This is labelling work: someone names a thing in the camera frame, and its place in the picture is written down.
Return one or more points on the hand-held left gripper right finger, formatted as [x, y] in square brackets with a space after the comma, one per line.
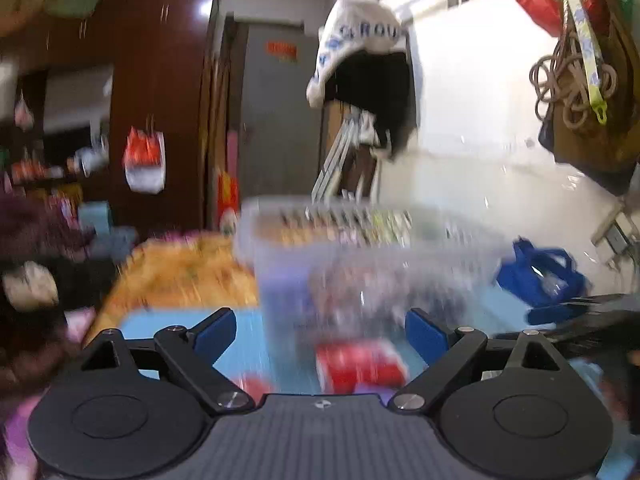
[427, 334]

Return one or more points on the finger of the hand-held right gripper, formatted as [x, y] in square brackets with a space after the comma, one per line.
[555, 314]
[585, 335]

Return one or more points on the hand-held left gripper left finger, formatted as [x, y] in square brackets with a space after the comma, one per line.
[217, 334]

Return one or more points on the red item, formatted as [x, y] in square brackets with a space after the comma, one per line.
[255, 387]

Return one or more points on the red box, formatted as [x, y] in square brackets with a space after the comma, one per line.
[360, 365]

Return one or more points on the white plastic basket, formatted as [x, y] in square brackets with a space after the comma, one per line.
[350, 260]

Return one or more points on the blue tote bag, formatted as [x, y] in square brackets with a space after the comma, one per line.
[530, 280]

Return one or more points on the yellow blanket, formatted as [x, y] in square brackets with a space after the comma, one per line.
[185, 270]

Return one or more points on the grey blue cloth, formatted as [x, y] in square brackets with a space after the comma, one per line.
[112, 245]

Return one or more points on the teal box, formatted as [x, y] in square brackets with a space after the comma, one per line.
[95, 217]

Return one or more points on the red white plastic bag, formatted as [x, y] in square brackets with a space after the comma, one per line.
[145, 170]

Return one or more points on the brown hanging bag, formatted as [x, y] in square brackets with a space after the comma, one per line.
[600, 130]

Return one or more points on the metal crutches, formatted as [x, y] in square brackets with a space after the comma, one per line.
[330, 165]

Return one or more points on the pile of clothes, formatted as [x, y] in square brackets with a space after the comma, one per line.
[30, 240]

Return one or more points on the grey door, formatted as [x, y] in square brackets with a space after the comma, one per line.
[280, 125]

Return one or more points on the brown wooden wardrobe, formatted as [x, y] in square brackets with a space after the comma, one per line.
[165, 85]

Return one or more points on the pink plastic bag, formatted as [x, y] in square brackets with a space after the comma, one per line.
[22, 115]

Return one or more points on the white black hanging jacket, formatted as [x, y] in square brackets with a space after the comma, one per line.
[360, 15]

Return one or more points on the wall power adapter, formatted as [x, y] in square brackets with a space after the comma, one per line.
[617, 235]

